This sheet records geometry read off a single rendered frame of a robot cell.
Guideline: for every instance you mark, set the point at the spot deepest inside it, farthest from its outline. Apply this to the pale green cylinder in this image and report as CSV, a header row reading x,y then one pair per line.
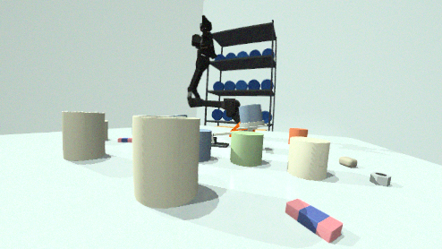
x,y
246,148

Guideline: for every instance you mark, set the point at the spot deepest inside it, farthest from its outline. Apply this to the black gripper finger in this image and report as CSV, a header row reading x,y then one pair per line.
x,y
205,22
206,39

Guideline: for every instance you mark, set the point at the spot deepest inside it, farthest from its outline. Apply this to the grey hex nut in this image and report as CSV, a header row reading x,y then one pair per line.
x,y
380,179

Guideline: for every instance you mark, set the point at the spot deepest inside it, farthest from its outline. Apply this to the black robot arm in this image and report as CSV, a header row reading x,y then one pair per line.
x,y
230,105

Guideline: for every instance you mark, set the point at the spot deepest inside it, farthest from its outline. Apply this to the pink eraser with blue sleeve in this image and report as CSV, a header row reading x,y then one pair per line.
x,y
124,140
314,220

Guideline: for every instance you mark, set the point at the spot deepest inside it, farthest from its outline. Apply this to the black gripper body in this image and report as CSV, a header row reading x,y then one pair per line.
x,y
211,46

